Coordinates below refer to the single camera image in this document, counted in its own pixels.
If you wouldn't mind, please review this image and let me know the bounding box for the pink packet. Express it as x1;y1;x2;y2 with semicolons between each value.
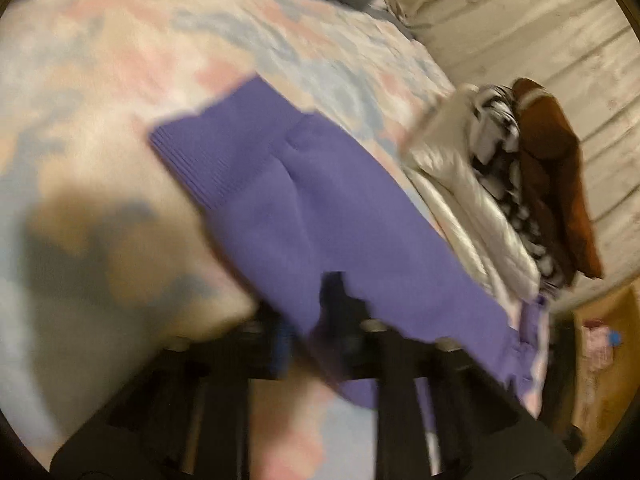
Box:
582;317;616;376

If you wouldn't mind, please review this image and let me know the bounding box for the purple hoodie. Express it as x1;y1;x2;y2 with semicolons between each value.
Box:
149;74;543;411

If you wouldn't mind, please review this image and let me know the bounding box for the folded brown garment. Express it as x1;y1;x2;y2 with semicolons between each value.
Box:
510;77;605;281

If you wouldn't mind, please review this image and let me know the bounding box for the folded black and white garment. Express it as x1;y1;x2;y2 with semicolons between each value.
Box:
467;84;571;296

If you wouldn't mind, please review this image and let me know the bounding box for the folded white satin garment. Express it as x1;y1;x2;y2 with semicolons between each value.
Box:
402;85;543;301

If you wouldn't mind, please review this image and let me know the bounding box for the cream leaf-print curtain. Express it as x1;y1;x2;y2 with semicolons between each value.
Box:
385;0;640;311

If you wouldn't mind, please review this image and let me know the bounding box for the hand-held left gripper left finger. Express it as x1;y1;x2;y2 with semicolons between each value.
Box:
110;310;301;441

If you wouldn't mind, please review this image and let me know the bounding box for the cardboard box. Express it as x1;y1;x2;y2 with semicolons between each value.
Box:
570;285;640;456

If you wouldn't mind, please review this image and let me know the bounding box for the pastel patterned blanket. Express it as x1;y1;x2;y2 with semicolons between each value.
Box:
0;0;551;480

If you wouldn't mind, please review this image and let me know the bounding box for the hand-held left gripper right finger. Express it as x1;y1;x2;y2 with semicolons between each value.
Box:
315;270;541;480

